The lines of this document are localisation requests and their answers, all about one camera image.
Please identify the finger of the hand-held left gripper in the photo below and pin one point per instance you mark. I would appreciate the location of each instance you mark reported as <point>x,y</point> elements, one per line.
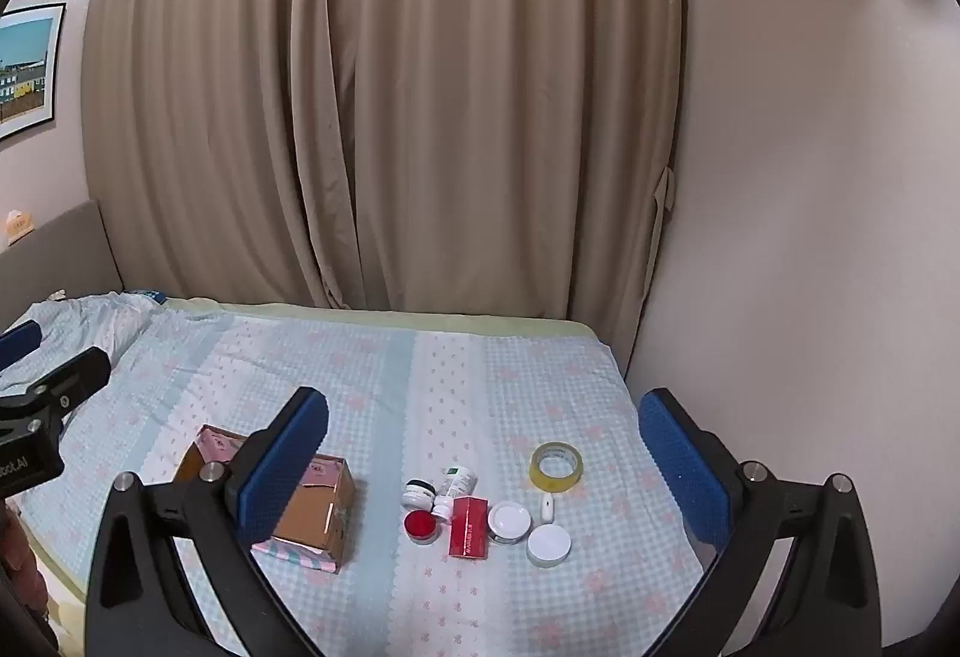
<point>16,340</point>
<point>71,379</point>

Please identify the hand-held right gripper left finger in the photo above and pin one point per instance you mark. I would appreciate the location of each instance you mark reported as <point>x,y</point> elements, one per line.
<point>289,454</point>

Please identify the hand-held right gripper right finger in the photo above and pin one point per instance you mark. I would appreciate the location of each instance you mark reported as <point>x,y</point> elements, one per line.
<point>682,469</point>

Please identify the brown cardboard box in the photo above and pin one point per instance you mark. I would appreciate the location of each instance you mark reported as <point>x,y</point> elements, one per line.
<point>315,507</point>

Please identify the red jar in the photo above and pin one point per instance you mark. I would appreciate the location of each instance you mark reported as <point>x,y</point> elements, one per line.
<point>421,526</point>

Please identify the white round jar lid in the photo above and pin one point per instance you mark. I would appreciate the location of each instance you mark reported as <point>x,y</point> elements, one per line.
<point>548,544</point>

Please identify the white bottle with label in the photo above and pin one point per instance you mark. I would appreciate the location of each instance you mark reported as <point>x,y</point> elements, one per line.
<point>459,479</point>

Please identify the red box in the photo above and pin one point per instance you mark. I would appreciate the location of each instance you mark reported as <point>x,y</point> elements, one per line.
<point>469,529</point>

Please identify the person's left hand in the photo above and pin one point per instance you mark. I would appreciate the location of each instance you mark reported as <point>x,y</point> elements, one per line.
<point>16,556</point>

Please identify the crumpled white quilt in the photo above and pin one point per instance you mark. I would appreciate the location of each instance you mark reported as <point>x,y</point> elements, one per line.
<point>90,321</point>

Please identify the beige headboard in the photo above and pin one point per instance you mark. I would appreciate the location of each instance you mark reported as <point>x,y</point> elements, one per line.
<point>60,259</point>

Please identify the small orange white object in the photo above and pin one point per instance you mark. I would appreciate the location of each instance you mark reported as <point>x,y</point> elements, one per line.
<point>18,226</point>

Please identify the small blue cloth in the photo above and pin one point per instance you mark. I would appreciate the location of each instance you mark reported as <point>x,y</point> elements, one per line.
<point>148,292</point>

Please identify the white jar with black lid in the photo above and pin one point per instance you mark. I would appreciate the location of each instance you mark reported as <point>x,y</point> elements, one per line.
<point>418,496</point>

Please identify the small white oval object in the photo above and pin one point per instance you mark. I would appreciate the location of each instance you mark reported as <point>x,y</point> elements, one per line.
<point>549,508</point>

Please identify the yellow tape roll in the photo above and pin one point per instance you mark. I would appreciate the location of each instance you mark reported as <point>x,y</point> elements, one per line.
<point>537,469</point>

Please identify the pale yellow mattress pad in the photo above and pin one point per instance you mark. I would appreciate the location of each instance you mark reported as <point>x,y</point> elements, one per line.
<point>375,316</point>

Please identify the small white bottle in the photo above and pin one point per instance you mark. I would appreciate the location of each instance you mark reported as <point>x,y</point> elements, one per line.
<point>442,508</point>

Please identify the white jar with silver rim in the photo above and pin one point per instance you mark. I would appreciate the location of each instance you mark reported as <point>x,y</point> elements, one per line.
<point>510,520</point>

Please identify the framed wall poster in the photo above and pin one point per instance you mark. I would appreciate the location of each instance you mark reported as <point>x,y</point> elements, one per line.
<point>30,72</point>

